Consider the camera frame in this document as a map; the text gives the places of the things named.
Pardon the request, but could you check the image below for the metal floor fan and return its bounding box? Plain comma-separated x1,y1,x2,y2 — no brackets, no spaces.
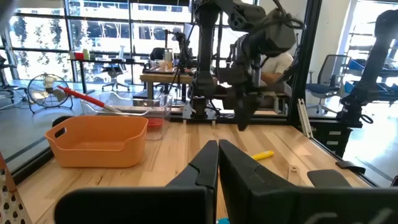
27,73,74,114

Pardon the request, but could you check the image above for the mesh office chair, blue seat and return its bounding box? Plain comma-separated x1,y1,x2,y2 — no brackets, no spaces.
305,54,351,115

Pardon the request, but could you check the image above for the wooden desk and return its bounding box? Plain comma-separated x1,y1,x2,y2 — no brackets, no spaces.
139,67,195,100

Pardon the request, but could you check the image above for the dark office chair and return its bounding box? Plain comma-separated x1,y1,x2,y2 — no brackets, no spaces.
102,46,130,93

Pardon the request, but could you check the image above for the silver aluminium extrusion piece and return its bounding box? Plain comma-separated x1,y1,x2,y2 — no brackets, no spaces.
297,98,314,139

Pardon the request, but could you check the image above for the black aluminium table frame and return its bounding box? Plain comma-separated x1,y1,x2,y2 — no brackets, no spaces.
12,0,379,187

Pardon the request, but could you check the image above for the yellow silicone spoon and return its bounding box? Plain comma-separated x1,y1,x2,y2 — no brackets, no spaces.
251,150,275,161

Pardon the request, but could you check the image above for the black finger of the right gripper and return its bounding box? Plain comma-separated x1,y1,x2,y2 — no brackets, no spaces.
246,93,261,131
234,93,248,131

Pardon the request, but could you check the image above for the orange plastic bin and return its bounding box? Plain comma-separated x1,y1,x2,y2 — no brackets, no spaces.
45,115,149,169

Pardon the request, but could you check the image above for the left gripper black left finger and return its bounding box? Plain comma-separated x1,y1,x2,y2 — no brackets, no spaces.
54,140,220,224

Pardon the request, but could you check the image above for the square black spatula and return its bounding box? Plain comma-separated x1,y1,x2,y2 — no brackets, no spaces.
307,169,352,189

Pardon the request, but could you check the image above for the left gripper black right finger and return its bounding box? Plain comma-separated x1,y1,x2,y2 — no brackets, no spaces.
219,139,398,224

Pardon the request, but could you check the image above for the wooden slotted spatula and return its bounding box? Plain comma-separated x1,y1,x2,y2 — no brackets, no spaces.
287,164,301,187

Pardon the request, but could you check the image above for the black labelled drawer cabinet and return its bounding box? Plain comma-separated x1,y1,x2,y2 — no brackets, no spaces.
310,121,354,158

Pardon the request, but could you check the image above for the person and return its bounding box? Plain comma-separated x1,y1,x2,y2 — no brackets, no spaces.
259,51,295,103

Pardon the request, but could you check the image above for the clear plastic bin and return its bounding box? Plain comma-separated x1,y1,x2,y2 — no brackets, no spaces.
80,92,174,141

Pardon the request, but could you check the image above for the black desk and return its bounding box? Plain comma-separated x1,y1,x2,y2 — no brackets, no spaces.
67,57,146,94

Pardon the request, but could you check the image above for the teal steel box grater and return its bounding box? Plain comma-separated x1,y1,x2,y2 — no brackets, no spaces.
0,152,32,224

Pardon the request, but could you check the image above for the black table edge clip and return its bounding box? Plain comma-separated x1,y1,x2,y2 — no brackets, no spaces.
335,160,367,175

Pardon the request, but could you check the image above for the red spoon with steel handle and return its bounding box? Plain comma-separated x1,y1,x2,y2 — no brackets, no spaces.
57,85,165,131

